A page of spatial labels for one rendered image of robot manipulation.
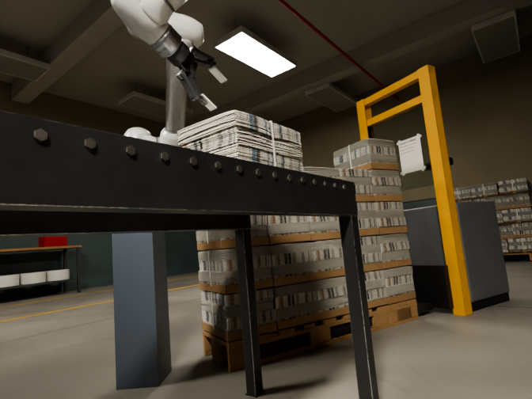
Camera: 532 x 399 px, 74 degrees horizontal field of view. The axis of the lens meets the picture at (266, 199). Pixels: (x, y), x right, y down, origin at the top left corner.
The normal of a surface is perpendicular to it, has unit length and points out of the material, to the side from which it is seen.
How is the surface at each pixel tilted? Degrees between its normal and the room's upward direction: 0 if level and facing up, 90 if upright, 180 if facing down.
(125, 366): 90
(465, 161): 90
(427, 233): 90
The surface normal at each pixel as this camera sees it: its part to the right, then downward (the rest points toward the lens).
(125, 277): -0.03, -0.12
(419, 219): -0.86, 0.01
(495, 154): -0.62, -0.05
